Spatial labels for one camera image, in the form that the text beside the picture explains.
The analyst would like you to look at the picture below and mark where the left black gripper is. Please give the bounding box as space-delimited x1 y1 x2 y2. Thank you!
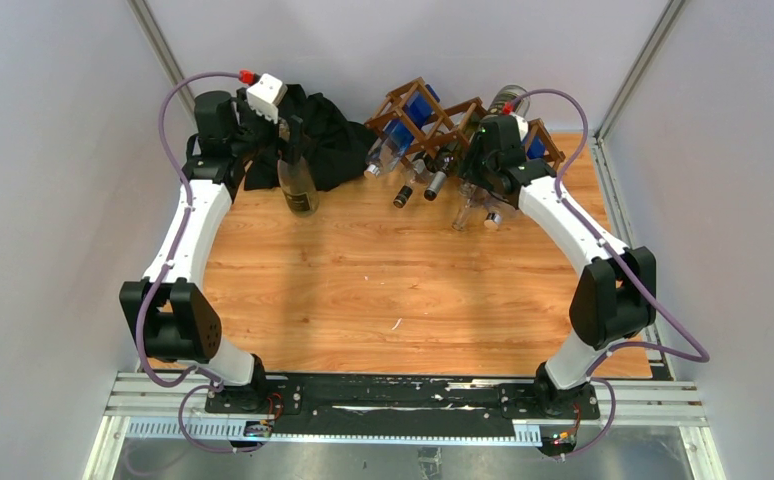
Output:
228 90 308 166

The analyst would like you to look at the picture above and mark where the clear bottle with dark label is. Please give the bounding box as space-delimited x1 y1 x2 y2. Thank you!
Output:
277 118 319 217

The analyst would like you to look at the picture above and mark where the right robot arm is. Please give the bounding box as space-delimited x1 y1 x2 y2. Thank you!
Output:
459 114 657 418

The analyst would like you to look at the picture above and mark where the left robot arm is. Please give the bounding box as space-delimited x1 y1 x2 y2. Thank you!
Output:
119 88 284 413

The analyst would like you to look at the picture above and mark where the blue bottle right in rack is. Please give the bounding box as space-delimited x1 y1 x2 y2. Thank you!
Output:
483 135 546 230

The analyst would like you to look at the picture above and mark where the blue bottle in rack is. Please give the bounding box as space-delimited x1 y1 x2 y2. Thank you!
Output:
483 135 546 230
364 77 439 179

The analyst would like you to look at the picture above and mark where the dark green wine bottle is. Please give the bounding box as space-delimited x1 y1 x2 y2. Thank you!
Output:
423 137 466 201

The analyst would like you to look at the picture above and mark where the brown wooden wine rack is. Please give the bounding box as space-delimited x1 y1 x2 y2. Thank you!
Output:
363 77 567 200

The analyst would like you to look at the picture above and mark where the clear bottle black cap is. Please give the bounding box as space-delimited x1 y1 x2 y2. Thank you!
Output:
393 159 430 208

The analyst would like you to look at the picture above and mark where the blue bottle left in rack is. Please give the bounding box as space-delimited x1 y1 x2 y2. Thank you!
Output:
364 77 439 179

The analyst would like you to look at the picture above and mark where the black crumpled cloth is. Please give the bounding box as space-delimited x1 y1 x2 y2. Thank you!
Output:
243 84 377 191

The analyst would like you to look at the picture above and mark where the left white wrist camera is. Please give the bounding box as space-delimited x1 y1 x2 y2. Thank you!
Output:
246 74 287 124

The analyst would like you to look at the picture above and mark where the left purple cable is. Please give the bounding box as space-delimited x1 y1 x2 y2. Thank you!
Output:
133 70 259 456

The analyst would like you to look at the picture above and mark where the purple cable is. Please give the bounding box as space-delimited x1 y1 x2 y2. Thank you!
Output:
502 87 712 458
133 70 259 456

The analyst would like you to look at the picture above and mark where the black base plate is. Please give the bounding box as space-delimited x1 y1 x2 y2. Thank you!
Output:
204 373 600 438

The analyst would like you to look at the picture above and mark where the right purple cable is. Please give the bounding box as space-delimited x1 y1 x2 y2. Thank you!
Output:
502 87 712 458

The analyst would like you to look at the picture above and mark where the aluminium frame rail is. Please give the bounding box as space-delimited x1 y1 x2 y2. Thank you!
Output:
105 373 707 448

